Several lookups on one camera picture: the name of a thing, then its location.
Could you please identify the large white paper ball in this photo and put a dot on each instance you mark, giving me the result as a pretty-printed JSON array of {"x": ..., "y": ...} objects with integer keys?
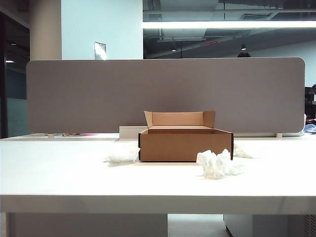
[{"x": 214, "y": 165}]

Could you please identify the brown cardboard box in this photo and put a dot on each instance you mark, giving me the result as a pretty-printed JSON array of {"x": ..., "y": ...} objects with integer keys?
[{"x": 185, "y": 148}]

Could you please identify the grey desk divider panel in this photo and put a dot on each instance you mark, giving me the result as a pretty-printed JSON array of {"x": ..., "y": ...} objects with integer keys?
[{"x": 98, "y": 98}]

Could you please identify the orange and pink desk items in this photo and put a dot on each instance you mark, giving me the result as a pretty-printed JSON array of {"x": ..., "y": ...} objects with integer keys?
[{"x": 74, "y": 134}]

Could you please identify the background person head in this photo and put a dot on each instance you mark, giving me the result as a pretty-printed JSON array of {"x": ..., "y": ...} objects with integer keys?
[{"x": 244, "y": 55}]

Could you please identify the white divider foot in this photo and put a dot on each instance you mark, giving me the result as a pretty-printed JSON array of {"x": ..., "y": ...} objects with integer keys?
[
  {"x": 279, "y": 135},
  {"x": 50, "y": 135}
]

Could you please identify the ceiling light strip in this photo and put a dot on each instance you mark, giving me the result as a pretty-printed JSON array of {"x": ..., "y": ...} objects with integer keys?
[{"x": 222, "y": 24}]

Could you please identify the blue patterned cloth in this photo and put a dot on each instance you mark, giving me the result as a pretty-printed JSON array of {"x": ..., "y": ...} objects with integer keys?
[{"x": 310, "y": 129}]

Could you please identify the framed wall poster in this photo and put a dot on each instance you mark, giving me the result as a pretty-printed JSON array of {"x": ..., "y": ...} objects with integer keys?
[{"x": 100, "y": 50}]

